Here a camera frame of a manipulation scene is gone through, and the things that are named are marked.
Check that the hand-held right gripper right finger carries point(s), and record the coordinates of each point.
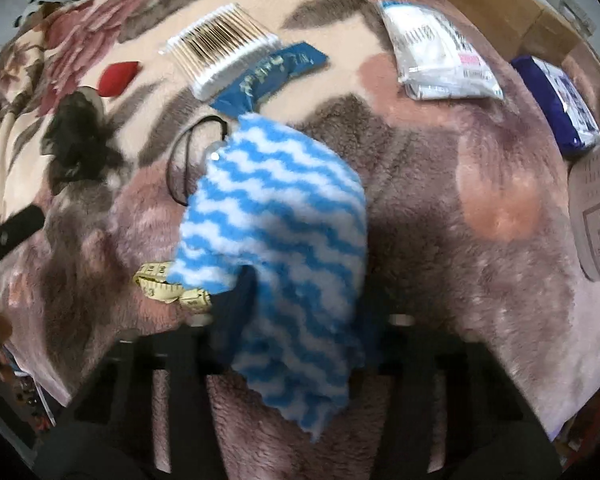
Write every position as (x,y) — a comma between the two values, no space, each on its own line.
(405,360)

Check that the large cardboard box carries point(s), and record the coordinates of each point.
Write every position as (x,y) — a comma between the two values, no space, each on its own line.
(490,0)

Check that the black fluffy scrunchie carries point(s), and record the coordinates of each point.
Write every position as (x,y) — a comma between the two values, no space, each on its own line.
(80,145)

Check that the yellow measuring tape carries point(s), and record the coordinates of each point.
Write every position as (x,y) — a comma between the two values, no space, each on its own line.
(155,285)

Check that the blue sachet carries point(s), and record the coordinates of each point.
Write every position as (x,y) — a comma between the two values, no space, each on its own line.
(275,72)

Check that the floral fleece blanket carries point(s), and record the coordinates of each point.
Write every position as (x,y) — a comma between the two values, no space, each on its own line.
(455,200)

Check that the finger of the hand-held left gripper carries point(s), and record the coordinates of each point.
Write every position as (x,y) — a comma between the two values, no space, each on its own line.
(10,235)

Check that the cotton swabs pack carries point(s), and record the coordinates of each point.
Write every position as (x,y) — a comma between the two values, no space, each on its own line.
(220,45)

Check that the blue white striped towel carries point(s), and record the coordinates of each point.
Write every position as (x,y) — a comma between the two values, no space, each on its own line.
(275,200)

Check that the small cardboard box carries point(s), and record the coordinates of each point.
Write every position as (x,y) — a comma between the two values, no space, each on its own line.
(555,35)

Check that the blue tissue pack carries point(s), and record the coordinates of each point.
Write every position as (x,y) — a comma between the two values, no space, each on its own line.
(555,105)

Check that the white power strip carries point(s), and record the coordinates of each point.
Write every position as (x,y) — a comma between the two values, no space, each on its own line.
(577,17)

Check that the red soft pad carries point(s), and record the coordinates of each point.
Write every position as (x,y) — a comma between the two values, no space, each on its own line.
(117,77)

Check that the white blue gauze packet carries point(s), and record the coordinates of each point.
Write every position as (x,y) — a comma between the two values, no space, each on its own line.
(440,50)

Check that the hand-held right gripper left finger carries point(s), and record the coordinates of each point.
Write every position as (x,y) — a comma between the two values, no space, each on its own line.
(230,315)

